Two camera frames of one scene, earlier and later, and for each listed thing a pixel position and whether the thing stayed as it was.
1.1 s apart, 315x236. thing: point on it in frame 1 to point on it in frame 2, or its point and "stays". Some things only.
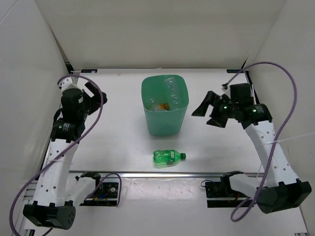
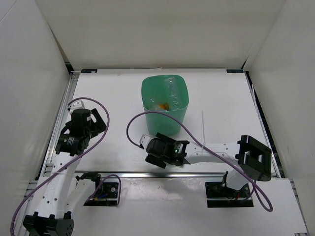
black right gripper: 211,98 to 155,161
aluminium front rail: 166,173 stays
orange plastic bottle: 165,106 stays
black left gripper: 96,100 to 99,126
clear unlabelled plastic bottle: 173,103 stays
